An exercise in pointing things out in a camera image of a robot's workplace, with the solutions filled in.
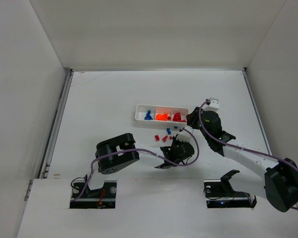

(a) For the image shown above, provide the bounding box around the large blue curved lego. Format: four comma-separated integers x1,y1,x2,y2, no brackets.
144,110,153,120

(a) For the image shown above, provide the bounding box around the orange spiral lego piece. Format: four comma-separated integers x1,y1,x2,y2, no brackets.
155,114,163,120

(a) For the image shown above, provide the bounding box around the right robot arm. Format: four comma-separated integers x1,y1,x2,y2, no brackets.
186,107,298,212

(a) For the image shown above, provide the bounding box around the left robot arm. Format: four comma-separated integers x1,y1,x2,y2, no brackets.
85,132,200,190

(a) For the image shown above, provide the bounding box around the red curved lego piece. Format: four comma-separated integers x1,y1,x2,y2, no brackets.
154,135,160,141

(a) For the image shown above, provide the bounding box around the white three-compartment tray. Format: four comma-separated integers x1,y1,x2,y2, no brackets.
135,105,189,128

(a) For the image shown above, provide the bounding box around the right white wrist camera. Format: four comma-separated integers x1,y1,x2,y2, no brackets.
204,98,220,112

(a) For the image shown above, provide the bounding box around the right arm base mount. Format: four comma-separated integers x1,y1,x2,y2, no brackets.
203,170,257,209

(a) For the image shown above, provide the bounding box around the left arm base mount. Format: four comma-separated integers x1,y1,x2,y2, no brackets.
70,175,117,209

